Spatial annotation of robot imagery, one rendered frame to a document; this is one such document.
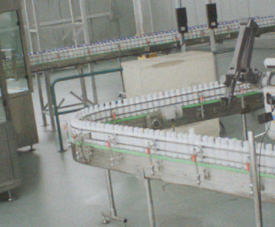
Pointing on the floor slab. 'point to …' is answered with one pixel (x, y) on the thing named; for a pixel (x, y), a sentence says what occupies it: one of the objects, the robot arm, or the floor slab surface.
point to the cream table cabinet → (172, 82)
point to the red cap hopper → (55, 43)
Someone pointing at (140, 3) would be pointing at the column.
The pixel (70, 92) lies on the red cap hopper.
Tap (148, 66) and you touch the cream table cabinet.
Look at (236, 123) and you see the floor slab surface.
